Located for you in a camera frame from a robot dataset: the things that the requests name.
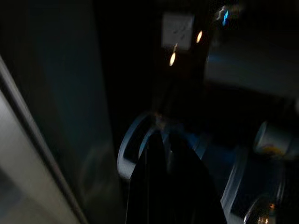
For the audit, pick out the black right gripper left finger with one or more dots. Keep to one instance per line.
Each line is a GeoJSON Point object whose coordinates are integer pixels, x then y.
{"type": "Point", "coordinates": [149, 186]}

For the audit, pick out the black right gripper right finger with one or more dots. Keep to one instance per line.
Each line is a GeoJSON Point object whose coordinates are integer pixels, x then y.
{"type": "Point", "coordinates": [191, 191]}

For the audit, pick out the white tiered plastic container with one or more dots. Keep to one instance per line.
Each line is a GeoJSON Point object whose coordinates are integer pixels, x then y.
{"type": "Point", "coordinates": [233, 177]}

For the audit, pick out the stainless steel bowl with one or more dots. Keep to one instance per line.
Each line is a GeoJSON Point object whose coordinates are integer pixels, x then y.
{"type": "Point", "coordinates": [257, 210]}

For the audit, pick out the white printed mug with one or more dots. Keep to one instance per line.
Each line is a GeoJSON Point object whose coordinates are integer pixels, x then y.
{"type": "Point", "coordinates": [273, 140]}

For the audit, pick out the white wall socket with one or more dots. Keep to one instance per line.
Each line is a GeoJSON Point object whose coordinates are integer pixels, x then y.
{"type": "Point", "coordinates": [177, 30]}

